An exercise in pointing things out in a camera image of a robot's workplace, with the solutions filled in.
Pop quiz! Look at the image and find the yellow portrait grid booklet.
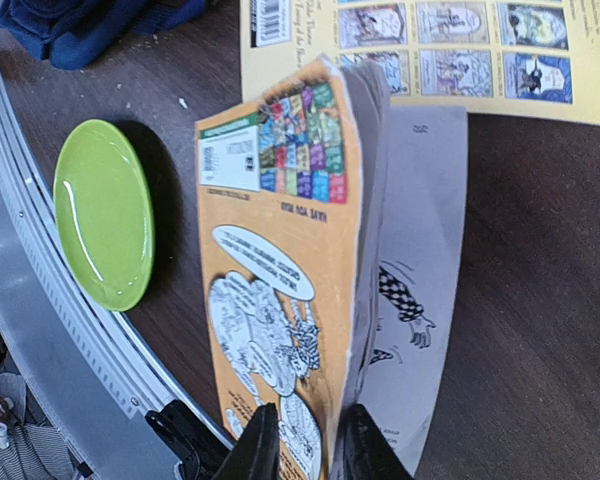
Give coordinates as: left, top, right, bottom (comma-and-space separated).
240, 0, 600, 125

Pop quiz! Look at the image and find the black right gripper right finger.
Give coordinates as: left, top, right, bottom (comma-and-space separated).
332, 404, 413, 480

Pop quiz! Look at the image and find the navy blue student backpack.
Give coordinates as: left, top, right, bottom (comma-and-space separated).
0, 0, 214, 70

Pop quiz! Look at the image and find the orange cartoon booklet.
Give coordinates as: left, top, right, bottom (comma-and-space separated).
196, 56, 468, 479

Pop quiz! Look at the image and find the front aluminium rail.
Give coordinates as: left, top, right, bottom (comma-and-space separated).
0, 70, 232, 479

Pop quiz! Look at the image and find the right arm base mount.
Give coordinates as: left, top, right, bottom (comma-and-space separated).
145, 400, 229, 480

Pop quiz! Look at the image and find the green plastic plate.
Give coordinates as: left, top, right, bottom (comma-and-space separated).
53, 119, 156, 312

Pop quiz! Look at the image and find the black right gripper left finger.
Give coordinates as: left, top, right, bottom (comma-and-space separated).
212, 403, 280, 480

